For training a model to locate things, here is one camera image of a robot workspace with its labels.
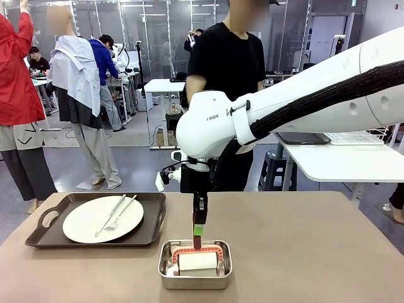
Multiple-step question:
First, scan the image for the rectangular steel tray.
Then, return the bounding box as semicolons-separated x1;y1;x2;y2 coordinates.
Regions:
157;239;234;290

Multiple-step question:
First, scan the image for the cardboard box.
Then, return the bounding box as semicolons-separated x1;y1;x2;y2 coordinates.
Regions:
156;129;176;148

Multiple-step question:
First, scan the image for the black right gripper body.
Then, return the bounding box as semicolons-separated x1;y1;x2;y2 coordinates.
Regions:
180;163;210;194

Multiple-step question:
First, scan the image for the person's right forearm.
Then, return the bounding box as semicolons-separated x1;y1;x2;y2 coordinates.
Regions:
185;74;208;107

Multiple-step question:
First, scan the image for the seated person in black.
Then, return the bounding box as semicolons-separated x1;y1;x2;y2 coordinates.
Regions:
28;45;51;75

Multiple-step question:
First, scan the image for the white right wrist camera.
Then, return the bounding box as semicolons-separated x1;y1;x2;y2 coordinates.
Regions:
154;162;182;192

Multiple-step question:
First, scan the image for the white shoe rack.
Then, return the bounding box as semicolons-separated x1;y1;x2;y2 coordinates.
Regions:
264;71;299;88

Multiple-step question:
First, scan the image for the white side table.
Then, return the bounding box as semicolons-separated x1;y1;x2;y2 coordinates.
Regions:
274;131;404;209

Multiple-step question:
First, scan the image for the leg in dark trousers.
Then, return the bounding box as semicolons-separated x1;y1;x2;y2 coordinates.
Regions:
383;182;404;223

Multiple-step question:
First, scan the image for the brown plastic serving tray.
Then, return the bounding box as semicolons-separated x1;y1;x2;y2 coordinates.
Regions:
276;131;333;146
25;191;167;249

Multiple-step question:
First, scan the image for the white wire dish rack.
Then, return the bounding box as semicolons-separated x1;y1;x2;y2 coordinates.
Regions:
326;126;389;146

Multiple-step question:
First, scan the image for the mannequin in red jacket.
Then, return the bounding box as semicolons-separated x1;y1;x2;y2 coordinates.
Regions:
0;0;58;215

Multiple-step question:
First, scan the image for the person in black t-shirt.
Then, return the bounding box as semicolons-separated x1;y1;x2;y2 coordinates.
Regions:
186;0;266;192

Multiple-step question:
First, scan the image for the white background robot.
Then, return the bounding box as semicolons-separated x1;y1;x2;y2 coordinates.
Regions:
112;42;132;75

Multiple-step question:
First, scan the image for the pink handled lint roller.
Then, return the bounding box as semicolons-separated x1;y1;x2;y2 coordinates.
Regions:
170;235;225;277

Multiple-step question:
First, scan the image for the black camera tripod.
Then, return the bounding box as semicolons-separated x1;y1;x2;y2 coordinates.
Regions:
333;34;347;55

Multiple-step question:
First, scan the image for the person holding up phone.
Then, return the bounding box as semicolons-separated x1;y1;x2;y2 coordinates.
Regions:
184;28;205;53

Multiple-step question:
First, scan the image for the grey plastic step stool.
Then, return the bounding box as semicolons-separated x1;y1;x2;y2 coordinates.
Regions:
258;150;298;192

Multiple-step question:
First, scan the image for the person in blue hoodie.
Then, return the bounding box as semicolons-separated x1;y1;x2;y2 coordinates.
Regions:
88;33;127;133

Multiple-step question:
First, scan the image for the white round plate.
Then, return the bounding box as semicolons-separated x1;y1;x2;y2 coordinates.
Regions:
62;195;145;244

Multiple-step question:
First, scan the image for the white standing desk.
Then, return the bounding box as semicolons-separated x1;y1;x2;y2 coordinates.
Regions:
143;78;187;151

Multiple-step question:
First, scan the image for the mannequin in striped shirt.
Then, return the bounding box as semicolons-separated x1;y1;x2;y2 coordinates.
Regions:
47;6;124;190

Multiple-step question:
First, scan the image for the black braided cable sleeve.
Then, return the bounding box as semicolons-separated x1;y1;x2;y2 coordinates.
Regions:
214;61;404;192

